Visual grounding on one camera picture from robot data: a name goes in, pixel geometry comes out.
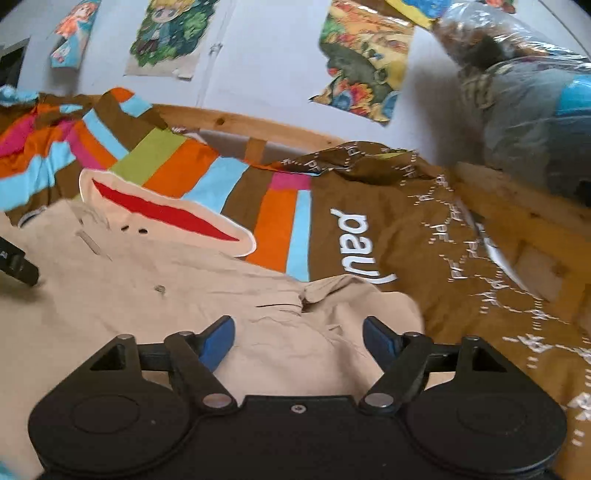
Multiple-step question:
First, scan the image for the beige hooded zip jacket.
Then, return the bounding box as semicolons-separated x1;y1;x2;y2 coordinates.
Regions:
1;201;424;479

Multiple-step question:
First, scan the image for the plastic bag of clothes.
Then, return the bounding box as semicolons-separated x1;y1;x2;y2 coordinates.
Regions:
433;1;590;205

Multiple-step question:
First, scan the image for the colourful striped monkey duvet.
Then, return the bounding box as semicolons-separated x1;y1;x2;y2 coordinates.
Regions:
1;87;590;479

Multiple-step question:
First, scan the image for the brown PF patterned pillow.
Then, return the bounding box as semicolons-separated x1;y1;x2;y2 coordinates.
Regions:
267;141;445;186

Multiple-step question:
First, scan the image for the small curled girl poster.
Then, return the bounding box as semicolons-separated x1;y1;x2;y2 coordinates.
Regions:
50;0;101;70

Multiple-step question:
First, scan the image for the blond boy drawing poster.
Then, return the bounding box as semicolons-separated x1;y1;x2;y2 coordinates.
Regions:
124;0;217;81

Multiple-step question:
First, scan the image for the landscape drawing poster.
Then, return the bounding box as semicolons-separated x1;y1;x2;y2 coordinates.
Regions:
310;1;415;126

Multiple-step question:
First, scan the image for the yellow blue top poster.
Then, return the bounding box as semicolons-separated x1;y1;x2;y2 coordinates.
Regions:
385;0;518;31

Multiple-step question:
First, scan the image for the wooden bed frame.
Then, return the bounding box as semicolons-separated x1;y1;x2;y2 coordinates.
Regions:
87;94;591;333

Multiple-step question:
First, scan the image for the white wall pipe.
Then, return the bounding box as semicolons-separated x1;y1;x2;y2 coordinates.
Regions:
195;0;238;107

